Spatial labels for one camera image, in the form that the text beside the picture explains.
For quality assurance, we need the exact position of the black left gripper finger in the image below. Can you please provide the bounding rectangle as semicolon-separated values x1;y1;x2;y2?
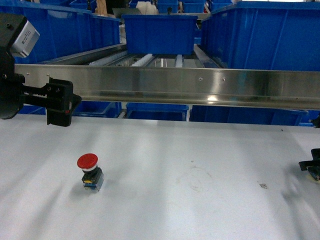
23;77;82;127

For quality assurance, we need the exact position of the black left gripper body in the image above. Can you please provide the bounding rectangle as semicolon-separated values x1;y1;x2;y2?
0;47;25;120

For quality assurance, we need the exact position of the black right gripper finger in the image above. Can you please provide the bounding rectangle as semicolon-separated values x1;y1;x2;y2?
298;148;320;171

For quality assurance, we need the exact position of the green push button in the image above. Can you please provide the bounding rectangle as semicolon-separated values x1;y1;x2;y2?
307;166;320;181

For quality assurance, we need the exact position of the red mushroom push button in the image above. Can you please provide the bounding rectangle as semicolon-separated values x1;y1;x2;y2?
77;153;104;192

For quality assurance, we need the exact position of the lower blue bin left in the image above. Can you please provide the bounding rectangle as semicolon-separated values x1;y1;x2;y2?
72;101;122;118

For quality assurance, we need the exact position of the large blue bin left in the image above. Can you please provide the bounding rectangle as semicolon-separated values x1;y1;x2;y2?
0;0;120;64

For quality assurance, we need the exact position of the large blue bin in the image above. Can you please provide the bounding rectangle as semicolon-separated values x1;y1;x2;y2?
200;1;320;71
0;0;120;64

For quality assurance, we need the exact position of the lower blue bin centre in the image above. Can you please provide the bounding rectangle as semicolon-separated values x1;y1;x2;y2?
126;102;189;122

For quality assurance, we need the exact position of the white roller track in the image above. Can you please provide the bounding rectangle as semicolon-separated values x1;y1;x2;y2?
131;53;153;67

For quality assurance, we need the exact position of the lower blue bin right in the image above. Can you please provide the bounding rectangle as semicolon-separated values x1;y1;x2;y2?
189;105;308;126

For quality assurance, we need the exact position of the large blue bin right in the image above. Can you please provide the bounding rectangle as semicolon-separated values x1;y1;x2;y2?
200;1;320;71

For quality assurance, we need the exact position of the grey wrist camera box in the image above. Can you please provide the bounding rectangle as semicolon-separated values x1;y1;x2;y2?
0;12;40;58

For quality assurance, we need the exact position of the stainless steel shelf rail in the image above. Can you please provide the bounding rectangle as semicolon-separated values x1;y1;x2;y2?
15;64;320;110

